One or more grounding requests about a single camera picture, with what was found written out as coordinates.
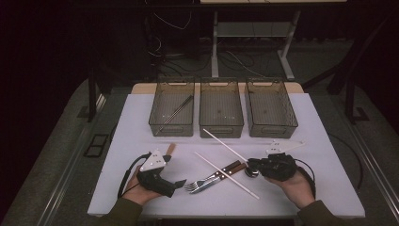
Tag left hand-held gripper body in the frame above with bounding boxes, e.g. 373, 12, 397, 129
136, 148, 177, 199

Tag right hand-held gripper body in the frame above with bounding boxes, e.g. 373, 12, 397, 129
258, 138, 307, 183

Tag white chopstick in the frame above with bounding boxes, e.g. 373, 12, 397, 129
194, 152, 261, 201
202, 128, 251, 164

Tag transparent brown plastic bin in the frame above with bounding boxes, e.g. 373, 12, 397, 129
244, 77, 299, 139
199, 77, 245, 139
148, 77, 196, 137

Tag person's left hand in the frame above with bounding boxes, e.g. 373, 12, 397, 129
121, 166, 161, 206

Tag person's right hand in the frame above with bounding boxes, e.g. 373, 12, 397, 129
264, 170, 315, 210

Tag white table mat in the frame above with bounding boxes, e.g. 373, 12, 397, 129
87, 92, 366, 218

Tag black metal stand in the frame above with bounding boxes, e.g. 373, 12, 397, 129
302, 15, 399, 125
87, 67, 113, 123

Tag white desk with metal legs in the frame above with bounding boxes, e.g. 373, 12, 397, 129
199, 0, 347, 81

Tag left hand-held gripper black cable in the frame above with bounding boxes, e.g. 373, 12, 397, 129
117, 152, 152, 200

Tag hand-held gripper black cable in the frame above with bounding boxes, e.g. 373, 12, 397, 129
295, 158, 317, 200
117, 152, 152, 200

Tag right hand-held gripper black cable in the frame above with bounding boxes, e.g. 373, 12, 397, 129
295, 158, 317, 200

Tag black floor cable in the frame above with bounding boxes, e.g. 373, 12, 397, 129
327, 133, 364, 190

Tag tangle of black floor cables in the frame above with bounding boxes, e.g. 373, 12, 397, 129
147, 34, 283, 79

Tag metal floor rail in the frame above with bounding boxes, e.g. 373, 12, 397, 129
346, 121, 399, 216
37, 93, 108, 226

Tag white hanging cable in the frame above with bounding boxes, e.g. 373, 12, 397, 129
144, 0, 193, 31

